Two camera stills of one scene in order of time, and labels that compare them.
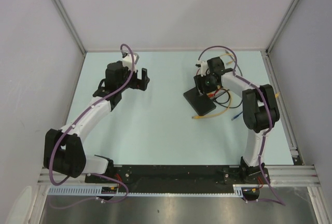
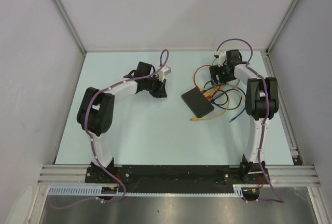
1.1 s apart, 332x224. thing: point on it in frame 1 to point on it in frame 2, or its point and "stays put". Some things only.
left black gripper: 139,84 to 160,92
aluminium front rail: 280,175 stays put
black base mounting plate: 174,178 stays put
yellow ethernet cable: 202,117 stays put
